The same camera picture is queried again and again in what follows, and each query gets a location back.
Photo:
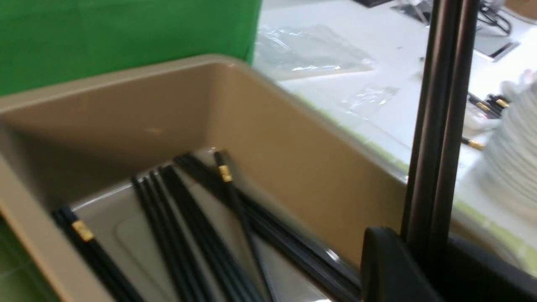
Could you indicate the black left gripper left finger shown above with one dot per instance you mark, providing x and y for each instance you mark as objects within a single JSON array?
[{"x": 388, "y": 271}]

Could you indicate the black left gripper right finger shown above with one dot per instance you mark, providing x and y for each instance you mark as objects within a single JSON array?
[{"x": 471, "y": 274}]

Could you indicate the black chopstick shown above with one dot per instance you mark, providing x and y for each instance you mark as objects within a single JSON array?
[
  {"x": 428, "y": 136},
  {"x": 466, "y": 12}
]

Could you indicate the stack of white dishes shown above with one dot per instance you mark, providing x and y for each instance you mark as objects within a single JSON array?
[{"x": 508, "y": 167}]

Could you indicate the black chopsticks bundle in bin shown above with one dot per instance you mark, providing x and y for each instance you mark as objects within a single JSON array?
[{"x": 201, "y": 230}]

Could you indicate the clear plastic bags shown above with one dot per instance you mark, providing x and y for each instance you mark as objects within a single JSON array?
[{"x": 303, "y": 53}]

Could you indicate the brown plastic bin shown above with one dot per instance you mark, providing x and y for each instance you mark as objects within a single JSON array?
[{"x": 79, "y": 142}]

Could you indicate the green backdrop cloth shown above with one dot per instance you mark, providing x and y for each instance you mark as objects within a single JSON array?
[{"x": 46, "y": 42}]

